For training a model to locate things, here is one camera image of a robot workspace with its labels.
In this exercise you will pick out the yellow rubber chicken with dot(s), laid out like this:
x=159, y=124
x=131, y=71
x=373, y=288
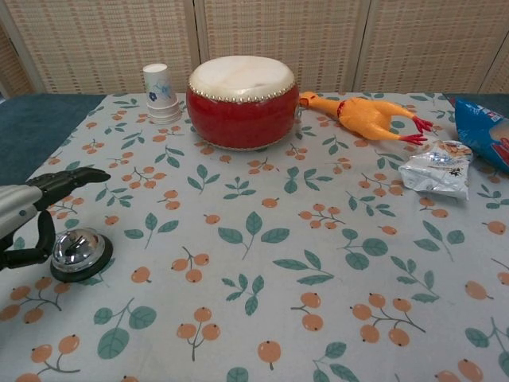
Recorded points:
x=366, y=113

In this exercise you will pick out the woven folding screen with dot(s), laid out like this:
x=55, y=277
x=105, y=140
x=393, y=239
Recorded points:
x=254, y=44

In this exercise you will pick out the blue snack bag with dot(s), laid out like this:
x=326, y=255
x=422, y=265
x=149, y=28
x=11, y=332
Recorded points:
x=483, y=131

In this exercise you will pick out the silver call bell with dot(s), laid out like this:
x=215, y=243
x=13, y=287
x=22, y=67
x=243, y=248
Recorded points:
x=75, y=248

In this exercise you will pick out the stack of paper cups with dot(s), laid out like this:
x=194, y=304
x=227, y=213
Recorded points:
x=160, y=95

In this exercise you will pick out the floral tablecloth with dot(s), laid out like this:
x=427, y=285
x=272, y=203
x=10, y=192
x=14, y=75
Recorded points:
x=254, y=246

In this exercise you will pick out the red drum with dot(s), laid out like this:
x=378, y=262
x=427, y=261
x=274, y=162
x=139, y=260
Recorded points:
x=242, y=105

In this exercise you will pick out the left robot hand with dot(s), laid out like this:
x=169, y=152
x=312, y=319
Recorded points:
x=24, y=209

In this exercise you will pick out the teal table cover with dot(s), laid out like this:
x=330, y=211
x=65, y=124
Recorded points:
x=36, y=131

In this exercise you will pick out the white snack packet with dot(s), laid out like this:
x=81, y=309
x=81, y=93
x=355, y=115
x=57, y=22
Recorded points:
x=439, y=169

